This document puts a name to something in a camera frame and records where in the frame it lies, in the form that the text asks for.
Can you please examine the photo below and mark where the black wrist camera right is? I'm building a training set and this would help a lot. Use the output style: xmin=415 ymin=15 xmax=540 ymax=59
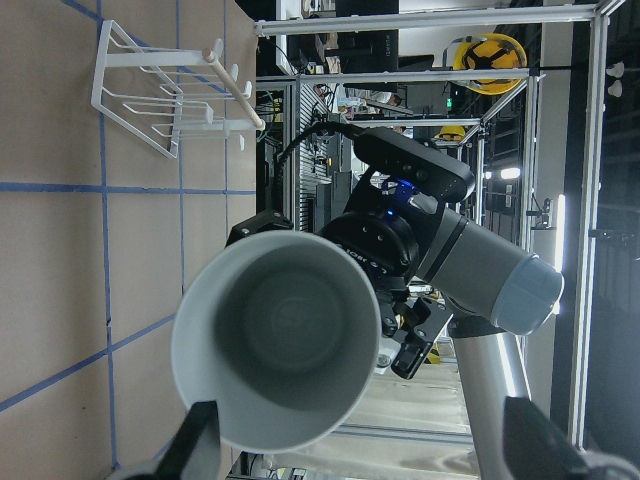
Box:
xmin=353 ymin=127 xmax=475 ymax=203

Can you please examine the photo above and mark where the pale grey plastic cup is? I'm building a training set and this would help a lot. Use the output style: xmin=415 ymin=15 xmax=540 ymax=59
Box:
xmin=171 ymin=231 xmax=381 ymax=453

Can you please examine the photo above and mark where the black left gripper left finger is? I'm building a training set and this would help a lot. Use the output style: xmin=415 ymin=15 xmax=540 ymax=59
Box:
xmin=108 ymin=400 xmax=221 ymax=480

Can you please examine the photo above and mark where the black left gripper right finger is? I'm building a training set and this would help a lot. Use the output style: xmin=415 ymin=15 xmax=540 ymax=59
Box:
xmin=502 ymin=395 xmax=640 ymax=480

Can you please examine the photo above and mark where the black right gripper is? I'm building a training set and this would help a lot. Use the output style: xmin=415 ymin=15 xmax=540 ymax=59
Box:
xmin=224 ymin=169 xmax=451 ymax=381

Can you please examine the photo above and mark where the yellow hard hat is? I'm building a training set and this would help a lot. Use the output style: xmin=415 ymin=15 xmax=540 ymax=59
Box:
xmin=450 ymin=33 xmax=528 ymax=96

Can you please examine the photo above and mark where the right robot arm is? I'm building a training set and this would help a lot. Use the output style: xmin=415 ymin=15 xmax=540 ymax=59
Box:
xmin=228 ymin=173 xmax=564 ymax=479

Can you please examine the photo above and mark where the white wire cup rack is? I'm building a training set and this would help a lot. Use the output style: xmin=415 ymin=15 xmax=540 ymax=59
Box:
xmin=91 ymin=20 xmax=266 ymax=158

